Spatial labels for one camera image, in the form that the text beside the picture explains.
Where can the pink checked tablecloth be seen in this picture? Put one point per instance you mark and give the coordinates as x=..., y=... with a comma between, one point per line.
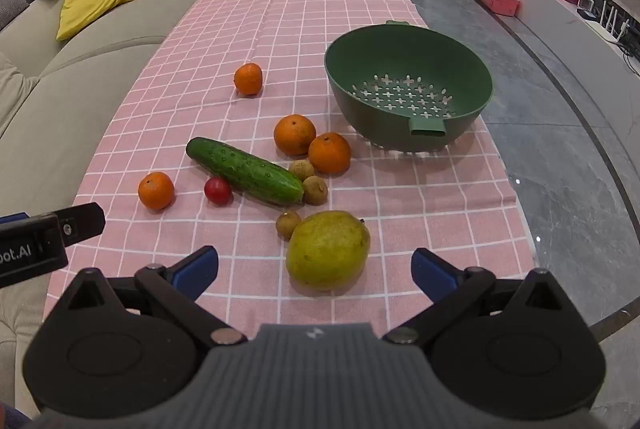
x=280, y=34

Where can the white router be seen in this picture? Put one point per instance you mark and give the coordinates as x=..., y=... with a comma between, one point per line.
x=614, y=21

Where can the green cucumber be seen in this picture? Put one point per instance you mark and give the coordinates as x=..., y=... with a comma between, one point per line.
x=245, y=170

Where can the beige sofa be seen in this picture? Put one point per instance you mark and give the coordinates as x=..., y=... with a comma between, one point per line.
x=100, y=74

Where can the red cherry tomato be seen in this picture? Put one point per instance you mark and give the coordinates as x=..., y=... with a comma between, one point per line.
x=218, y=190

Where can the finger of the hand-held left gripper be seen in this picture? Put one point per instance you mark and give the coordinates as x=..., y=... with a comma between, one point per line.
x=82, y=221

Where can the white low cabinet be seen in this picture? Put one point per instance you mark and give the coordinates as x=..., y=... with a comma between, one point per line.
x=560, y=24

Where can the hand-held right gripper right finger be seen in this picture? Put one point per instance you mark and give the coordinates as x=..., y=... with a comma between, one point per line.
x=433, y=274

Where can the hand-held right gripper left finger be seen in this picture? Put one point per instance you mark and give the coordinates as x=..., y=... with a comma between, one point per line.
x=195, y=270

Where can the small white framed device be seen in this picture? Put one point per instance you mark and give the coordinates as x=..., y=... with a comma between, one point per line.
x=586, y=4

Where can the brown longan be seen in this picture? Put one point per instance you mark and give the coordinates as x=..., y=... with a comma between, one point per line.
x=315, y=190
x=301, y=170
x=288, y=225

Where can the yellow-green mango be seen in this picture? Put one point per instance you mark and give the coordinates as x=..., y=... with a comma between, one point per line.
x=327, y=249

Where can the green colander bowl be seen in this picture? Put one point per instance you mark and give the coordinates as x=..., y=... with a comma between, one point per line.
x=400, y=79

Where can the yellow cushion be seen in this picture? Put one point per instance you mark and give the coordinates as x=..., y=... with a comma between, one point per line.
x=100, y=1

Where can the orange mandarin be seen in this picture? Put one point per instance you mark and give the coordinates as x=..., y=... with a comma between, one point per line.
x=156, y=191
x=248, y=79
x=329, y=153
x=294, y=135

